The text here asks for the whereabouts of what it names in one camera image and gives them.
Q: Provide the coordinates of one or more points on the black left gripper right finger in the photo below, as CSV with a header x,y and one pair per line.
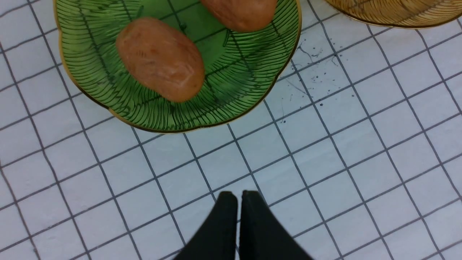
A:
x,y
262,237

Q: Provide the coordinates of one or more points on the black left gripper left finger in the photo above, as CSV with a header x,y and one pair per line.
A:
x,y
216,238

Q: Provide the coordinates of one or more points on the white grid-pattern tablecloth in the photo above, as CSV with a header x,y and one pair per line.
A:
x,y
357,150

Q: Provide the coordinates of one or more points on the green glass scalloped plate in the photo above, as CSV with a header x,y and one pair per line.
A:
x,y
241,68

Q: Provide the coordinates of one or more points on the orange-brown potato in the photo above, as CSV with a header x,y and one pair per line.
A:
x,y
161,58
242,15

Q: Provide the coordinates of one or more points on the amber glass scalloped plate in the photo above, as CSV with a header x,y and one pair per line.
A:
x,y
406,14

